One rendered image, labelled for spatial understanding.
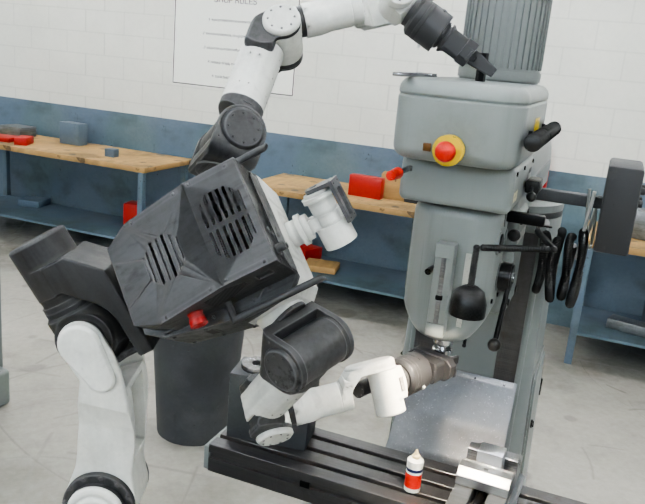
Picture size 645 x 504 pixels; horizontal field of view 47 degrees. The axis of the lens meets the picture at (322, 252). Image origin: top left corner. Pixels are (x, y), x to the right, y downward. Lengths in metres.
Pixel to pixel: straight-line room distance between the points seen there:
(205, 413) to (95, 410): 2.23
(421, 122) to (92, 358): 0.77
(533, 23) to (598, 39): 4.02
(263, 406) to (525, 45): 1.01
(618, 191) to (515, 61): 0.39
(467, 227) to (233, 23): 5.22
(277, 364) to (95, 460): 0.47
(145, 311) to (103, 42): 6.21
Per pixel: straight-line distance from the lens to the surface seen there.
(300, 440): 2.00
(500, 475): 1.83
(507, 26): 1.82
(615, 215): 1.88
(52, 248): 1.44
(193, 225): 1.25
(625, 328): 5.53
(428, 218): 1.63
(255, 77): 1.51
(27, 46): 8.00
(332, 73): 6.27
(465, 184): 1.57
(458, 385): 2.21
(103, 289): 1.41
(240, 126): 1.40
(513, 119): 1.46
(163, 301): 1.27
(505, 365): 2.18
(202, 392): 3.64
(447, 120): 1.47
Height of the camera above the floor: 1.92
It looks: 15 degrees down
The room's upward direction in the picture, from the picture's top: 5 degrees clockwise
